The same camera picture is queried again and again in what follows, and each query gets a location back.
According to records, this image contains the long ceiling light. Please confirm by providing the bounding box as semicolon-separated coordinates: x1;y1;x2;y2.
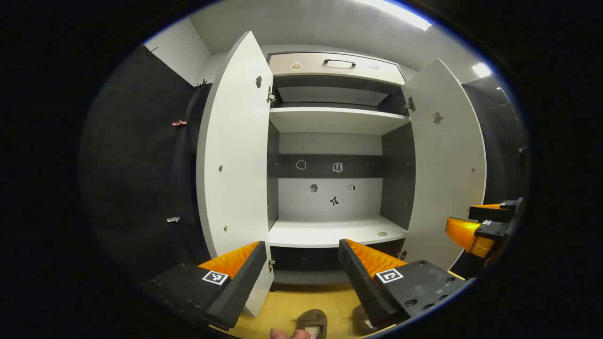
356;0;432;31

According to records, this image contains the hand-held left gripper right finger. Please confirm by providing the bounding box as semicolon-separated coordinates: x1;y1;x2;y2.
338;239;472;330

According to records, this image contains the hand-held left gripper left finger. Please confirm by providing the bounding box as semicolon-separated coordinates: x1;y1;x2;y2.
141;241;268;331

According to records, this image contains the white cabinet shelf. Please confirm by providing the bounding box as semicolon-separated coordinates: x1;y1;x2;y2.
269;107;410;136
269;215;408;249

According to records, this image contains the white shoe cabinet door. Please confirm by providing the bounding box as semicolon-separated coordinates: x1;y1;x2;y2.
196;31;275;318
400;58;487;271

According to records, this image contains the beige cabinet drawer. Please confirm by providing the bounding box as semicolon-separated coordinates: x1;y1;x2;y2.
268;52;406;86

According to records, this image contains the white shoe cabinet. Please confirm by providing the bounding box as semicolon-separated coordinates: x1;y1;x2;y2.
266;51;416;285

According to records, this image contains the brown shoe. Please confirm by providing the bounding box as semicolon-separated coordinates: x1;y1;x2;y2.
296;308;328;339
352;305;377;336

